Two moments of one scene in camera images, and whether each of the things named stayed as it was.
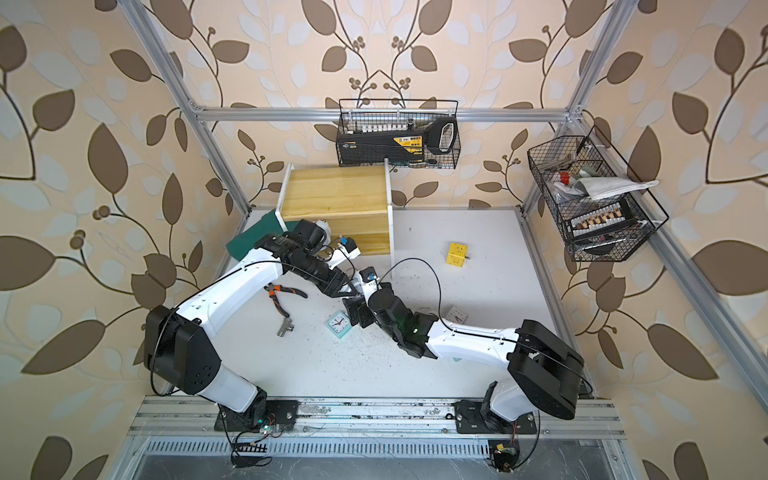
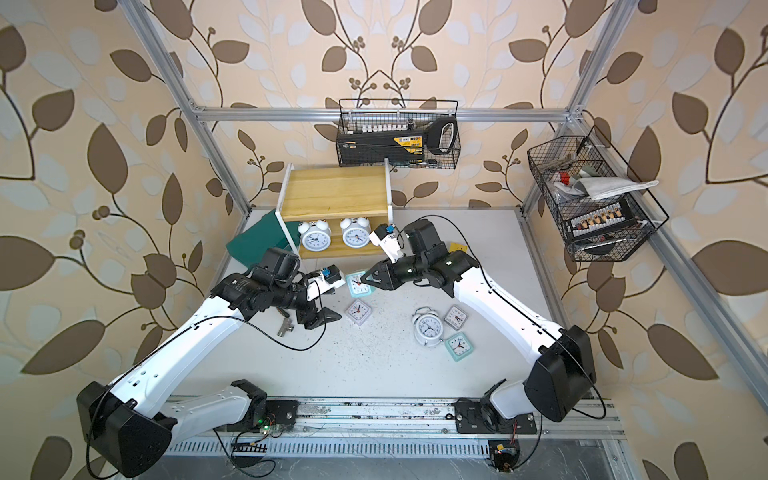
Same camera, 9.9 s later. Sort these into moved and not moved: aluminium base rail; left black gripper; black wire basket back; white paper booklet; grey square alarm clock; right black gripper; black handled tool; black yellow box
Moved: right black gripper; left black gripper
Not moved: black handled tool; grey square alarm clock; black yellow box; white paper booklet; aluminium base rail; black wire basket back
